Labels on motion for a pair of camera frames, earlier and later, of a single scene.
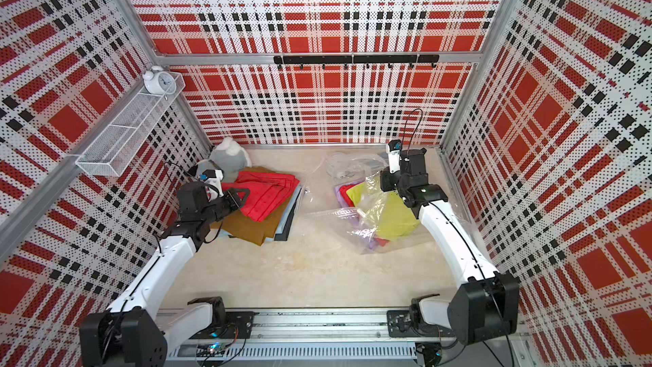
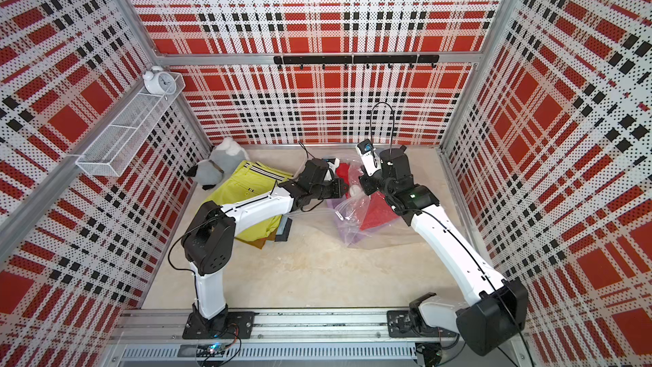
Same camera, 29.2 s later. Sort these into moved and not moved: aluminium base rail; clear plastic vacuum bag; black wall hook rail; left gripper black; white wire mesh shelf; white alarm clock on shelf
Moved: left gripper black; clear plastic vacuum bag
Not moved: white alarm clock on shelf; black wall hook rail; white wire mesh shelf; aluminium base rail
